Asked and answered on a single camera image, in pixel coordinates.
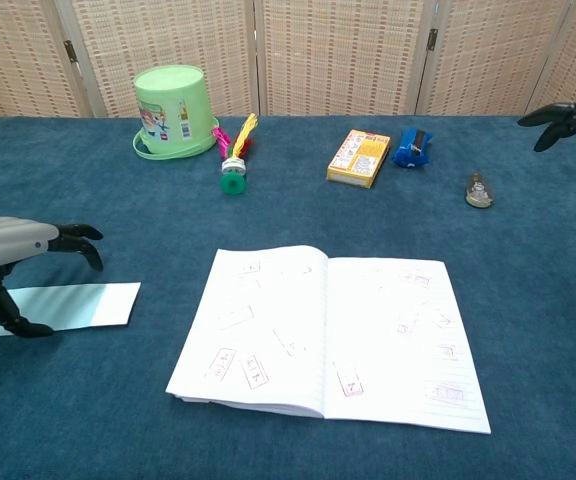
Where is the right silver and black robot hand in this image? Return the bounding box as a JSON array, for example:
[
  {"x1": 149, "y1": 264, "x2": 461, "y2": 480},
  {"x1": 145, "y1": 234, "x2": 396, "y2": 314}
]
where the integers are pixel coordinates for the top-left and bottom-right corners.
[{"x1": 517, "y1": 84, "x2": 576, "y2": 230}]

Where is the left silver and black robot hand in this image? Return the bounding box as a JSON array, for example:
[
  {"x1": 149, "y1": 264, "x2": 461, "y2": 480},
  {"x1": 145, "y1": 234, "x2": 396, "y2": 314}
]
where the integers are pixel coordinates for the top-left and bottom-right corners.
[{"x1": 0, "y1": 215, "x2": 105, "y2": 339}]

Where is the white and light-blue bookmark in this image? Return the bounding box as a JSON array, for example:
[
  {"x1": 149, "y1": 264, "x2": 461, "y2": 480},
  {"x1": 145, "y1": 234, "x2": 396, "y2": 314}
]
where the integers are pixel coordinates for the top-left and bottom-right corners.
[{"x1": 0, "y1": 282, "x2": 142, "y2": 338}]

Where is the white lined notebook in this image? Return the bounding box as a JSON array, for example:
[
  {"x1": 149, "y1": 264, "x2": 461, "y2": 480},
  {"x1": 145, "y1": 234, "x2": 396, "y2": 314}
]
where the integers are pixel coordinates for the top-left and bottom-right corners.
[{"x1": 165, "y1": 244, "x2": 492, "y2": 435}]

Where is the small glass bottle ornament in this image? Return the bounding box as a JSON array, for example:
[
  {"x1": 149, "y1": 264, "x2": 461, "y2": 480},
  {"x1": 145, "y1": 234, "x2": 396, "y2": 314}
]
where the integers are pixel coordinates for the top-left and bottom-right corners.
[{"x1": 464, "y1": 172, "x2": 496, "y2": 209}]

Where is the blue pencil sharpener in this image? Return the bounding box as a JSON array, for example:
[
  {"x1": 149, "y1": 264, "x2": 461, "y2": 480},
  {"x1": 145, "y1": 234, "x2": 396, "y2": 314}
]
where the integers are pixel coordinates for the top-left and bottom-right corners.
[{"x1": 391, "y1": 127, "x2": 434, "y2": 170}]

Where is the yellow card box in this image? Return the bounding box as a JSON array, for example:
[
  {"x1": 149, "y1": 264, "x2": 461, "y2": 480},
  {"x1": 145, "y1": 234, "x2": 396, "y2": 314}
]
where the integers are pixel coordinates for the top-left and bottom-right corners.
[{"x1": 325, "y1": 129, "x2": 392, "y2": 190}]

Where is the upturned green plastic bucket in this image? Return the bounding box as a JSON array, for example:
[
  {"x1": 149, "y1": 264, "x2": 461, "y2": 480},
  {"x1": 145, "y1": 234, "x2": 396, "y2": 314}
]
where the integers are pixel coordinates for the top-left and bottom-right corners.
[{"x1": 132, "y1": 64, "x2": 221, "y2": 161}]

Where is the feather shuttlecock with green base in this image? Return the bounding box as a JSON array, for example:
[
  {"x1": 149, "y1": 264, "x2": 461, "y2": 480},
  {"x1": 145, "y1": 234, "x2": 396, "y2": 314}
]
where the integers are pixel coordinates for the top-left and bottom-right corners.
[{"x1": 211, "y1": 112, "x2": 259, "y2": 196}]

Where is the woven folding screen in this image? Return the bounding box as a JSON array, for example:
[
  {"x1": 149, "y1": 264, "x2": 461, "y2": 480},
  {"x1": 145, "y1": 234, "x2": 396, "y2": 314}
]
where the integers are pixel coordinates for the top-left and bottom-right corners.
[{"x1": 0, "y1": 0, "x2": 576, "y2": 126}]

